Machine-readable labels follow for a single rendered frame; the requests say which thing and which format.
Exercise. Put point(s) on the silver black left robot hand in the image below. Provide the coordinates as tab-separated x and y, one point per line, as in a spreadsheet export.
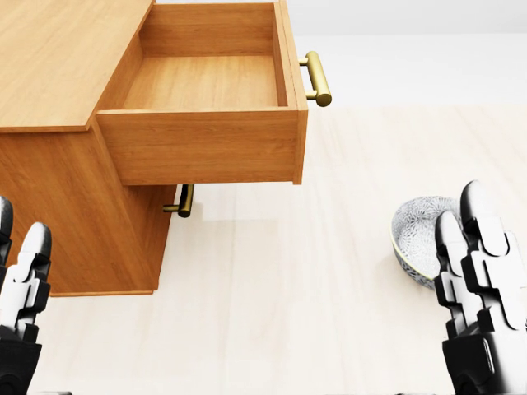
24	304

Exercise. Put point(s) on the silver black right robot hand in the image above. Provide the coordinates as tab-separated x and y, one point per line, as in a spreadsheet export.
477	296

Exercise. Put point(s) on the open wooden drawer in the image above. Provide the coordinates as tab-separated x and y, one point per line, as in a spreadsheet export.
197	144

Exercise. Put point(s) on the patterned grey bowl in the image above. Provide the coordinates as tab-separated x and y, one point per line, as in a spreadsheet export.
416	234

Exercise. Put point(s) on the wooden cabinet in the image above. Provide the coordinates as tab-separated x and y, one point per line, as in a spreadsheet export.
62	177

